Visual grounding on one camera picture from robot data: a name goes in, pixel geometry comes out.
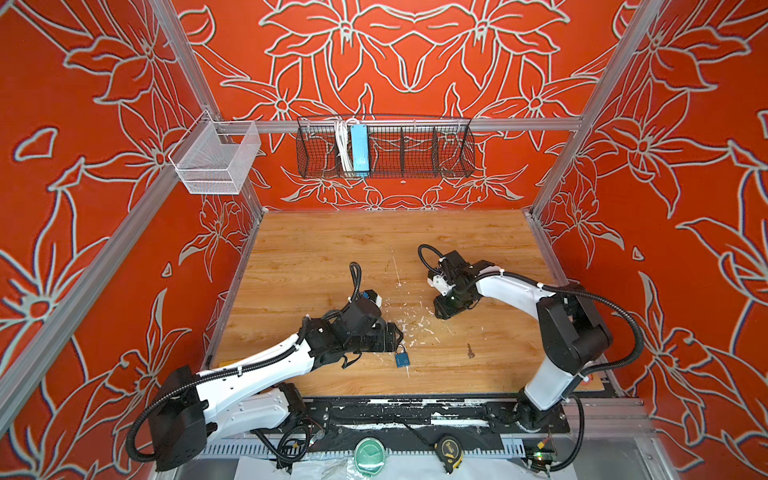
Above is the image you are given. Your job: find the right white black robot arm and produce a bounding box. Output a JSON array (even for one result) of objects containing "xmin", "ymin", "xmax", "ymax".
[{"xmin": 417, "ymin": 244, "xmax": 644, "ymax": 432}]

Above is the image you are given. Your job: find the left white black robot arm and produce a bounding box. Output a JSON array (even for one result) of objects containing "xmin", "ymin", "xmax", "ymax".
[{"xmin": 125, "ymin": 262, "xmax": 404, "ymax": 472}]

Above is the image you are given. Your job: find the blue padlock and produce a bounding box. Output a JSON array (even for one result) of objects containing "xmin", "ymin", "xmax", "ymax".
[{"xmin": 394, "ymin": 345, "xmax": 410, "ymax": 368}]

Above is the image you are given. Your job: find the green tape roll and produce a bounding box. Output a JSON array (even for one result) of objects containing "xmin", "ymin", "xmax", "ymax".
[{"xmin": 353, "ymin": 437, "xmax": 387, "ymax": 478}]

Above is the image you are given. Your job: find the black yellow tape measure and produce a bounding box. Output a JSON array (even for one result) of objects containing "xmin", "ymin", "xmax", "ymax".
[{"xmin": 434, "ymin": 434, "xmax": 464, "ymax": 474}]

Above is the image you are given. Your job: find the light blue box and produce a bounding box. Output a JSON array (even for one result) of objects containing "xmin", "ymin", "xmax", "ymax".
[{"xmin": 349, "ymin": 123, "xmax": 370, "ymax": 177}]

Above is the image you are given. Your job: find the white mesh basket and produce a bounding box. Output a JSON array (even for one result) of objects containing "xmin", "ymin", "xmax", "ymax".
[{"xmin": 169, "ymin": 111, "xmax": 262, "ymax": 195}]

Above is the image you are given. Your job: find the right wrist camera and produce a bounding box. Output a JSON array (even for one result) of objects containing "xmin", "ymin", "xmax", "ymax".
[{"xmin": 427, "ymin": 268, "xmax": 455, "ymax": 297}]

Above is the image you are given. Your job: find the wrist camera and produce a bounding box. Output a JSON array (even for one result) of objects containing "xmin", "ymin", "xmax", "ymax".
[
  {"xmin": 427, "ymin": 268, "xmax": 455, "ymax": 297},
  {"xmin": 362, "ymin": 289, "xmax": 383, "ymax": 307}
]

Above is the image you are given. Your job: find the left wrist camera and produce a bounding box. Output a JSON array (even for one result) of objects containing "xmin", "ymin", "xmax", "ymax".
[{"xmin": 362, "ymin": 289, "xmax": 383, "ymax": 307}]

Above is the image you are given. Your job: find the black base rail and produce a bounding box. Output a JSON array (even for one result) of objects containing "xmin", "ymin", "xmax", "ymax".
[{"xmin": 267, "ymin": 394, "xmax": 571, "ymax": 435}]

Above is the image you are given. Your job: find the black wire basket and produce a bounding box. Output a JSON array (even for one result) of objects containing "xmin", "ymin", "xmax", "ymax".
[{"xmin": 296, "ymin": 114, "xmax": 477, "ymax": 180}]

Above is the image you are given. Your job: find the white coiled cable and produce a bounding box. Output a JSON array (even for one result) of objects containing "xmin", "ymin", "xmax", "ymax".
[{"xmin": 333, "ymin": 119, "xmax": 354, "ymax": 174}]

